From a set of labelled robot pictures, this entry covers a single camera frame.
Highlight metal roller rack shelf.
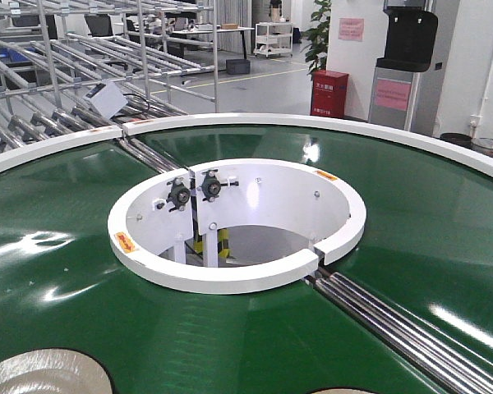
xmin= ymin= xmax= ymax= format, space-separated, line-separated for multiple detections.
xmin=0 ymin=1 xmax=217 ymax=153

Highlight steel conveyor rollers far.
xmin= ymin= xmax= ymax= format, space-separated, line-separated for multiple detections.
xmin=117 ymin=137 xmax=181 ymax=173

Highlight right black bearing block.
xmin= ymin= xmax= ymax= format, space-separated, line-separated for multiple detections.
xmin=201 ymin=169 xmax=222 ymax=202

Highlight steel conveyor rollers near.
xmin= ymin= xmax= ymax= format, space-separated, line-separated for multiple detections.
xmin=304 ymin=270 xmax=493 ymax=393

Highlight left black bearing block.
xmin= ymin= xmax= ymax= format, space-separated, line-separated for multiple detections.
xmin=167 ymin=177 xmax=191 ymax=212

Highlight office desk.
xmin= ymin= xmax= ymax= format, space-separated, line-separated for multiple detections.
xmin=170 ymin=25 xmax=256 ymax=61

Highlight black water dispenser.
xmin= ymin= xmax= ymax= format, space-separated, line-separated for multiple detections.
xmin=369 ymin=1 xmax=438 ymax=131

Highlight green circular conveyor belt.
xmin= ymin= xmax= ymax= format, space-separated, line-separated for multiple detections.
xmin=0 ymin=126 xmax=493 ymax=393

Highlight beige plate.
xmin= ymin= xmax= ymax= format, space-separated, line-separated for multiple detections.
xmin=307 ymin=387 xmax=375 ymax=394
xmin=0 ymin=348 xmax=113 ymax=393

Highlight steel conveyor rollers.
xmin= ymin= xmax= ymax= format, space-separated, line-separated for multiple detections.
xmin=117 ymin=137 xmax=181 ymax=173
xmin=304 ymin=270 xmax=493 ymax=393

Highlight red fire extinguisher cabinet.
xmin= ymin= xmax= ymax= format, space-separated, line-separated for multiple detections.
xmin=311 ymin=70 xmax=349 ymax=118

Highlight white control box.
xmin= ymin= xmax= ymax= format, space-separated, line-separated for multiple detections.
xmin=83 ymin=80 xmax=128 ymax=119

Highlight black floor crate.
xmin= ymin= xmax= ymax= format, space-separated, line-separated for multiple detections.
xmin=226 ymin=58 xmax=251 ymax=75

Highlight white outer conveyor rim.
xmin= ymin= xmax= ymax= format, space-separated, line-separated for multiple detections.
xmin=0 ymin=112 xmax=493 ymax=178

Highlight pink wall notice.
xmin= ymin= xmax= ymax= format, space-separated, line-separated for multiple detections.
xmin=338 ymin=17 xmax=365 ymax=42

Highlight green potted plant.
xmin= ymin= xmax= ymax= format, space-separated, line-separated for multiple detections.
xmin=303 ymin=0 xmax=332 ymax=76

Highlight white inner conveyor ring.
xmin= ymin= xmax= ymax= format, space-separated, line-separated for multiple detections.
xmin=107 ymin=158 xmax=367 ymax=296

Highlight wire mesh waste basket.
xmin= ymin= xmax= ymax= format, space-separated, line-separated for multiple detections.
xmin=471 ymin=138 xmax=493 ymax=158

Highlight white rolling cart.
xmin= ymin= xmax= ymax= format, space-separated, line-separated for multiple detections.
xmin=253 ymin=22 xmax=293 ymax=57

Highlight black bearing block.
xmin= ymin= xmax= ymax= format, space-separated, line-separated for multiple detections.
xmin=167 ymin=177 xmax=191 ymax=212
xmin=201 ymin=169 xmax=222 ymax=202

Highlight black waste bin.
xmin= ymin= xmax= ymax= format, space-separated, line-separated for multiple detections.
xmin=439 ymin=132 xmax=472 ymax=149

